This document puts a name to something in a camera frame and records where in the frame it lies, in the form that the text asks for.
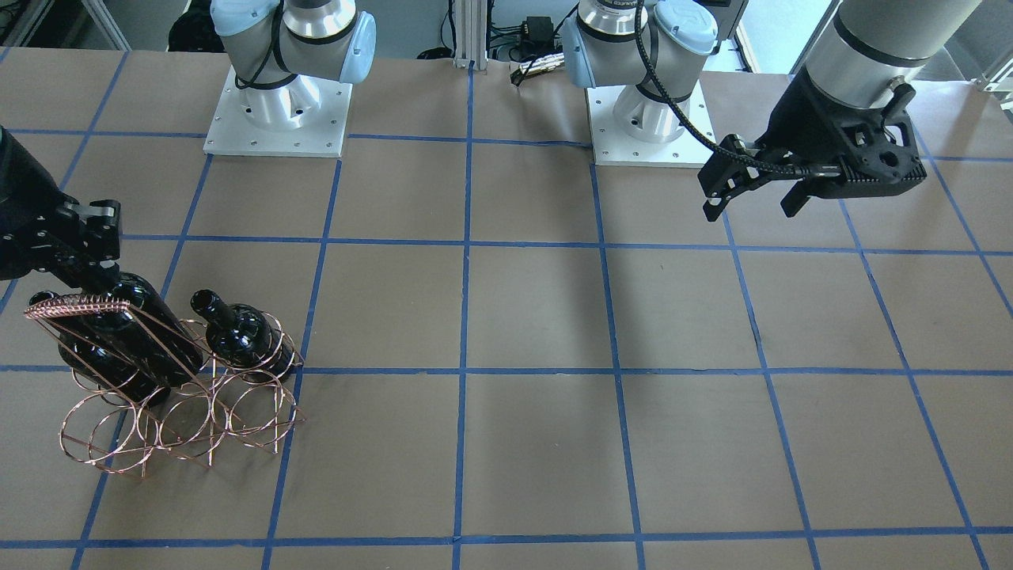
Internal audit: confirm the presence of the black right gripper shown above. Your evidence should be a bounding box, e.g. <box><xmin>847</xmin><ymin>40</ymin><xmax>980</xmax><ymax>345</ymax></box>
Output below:
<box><xmin>1</xmin><ymin>129</ymin><xmax>122</xmax><ymax>295</ymax></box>

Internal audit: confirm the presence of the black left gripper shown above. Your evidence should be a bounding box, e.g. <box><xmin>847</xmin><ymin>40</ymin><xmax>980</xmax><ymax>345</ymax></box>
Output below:
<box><xmin>697</xmin><ymin>70</ymin><xmax>928</xmax><ymax>222</ymax></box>

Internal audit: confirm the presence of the dark wine bottle carried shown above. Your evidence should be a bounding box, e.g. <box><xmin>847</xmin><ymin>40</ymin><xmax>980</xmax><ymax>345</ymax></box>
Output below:
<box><xmin>81</xmin><ymin>269</ymin><xmax>205</xmax><ymax>387</ymax></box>

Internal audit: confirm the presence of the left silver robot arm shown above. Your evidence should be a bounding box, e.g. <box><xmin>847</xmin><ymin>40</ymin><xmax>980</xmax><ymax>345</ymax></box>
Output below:
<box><xmin>560</xmin><ymin>1</ymin><xmax>977</xmax><ymax>221</ymax></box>

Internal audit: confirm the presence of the dark wine bottle in basket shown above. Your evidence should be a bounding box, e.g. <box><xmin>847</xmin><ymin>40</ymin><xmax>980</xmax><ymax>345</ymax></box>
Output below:
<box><xmin>190</xmin><ymin>289</ymin><xmax>297</xmax><ymax>383</ymax></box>

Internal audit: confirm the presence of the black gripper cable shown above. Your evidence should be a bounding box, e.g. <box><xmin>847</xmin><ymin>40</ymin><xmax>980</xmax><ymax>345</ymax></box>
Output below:
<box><xmin>633</xmin><ymin>0</ymin><xmax>843</xmax><ymax>177</ymax></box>

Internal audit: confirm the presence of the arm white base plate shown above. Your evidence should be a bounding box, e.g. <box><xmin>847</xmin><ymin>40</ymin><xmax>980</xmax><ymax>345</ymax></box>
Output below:
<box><xmin>585</xmin><ymin>86</ymin><xmax>711</xmax><ymax>169</ymax></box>
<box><xmin>203</xmin><ymin>69</ymin><xmax>352</xmax><ymax>158</ymax></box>

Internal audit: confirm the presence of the copper wire wine basket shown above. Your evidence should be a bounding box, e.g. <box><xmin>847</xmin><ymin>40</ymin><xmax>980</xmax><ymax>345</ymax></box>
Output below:
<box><xmin>23</xmin><ymin>294</ymin><xmax>306</xmax><ymax>477</ymax></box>

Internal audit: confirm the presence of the aluminium frame post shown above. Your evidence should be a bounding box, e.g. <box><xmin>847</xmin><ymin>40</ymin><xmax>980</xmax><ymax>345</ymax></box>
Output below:
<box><xmin>451</xmin><ymin>0</ymin><xmax>491</xmax><ymax>72</ymax></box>

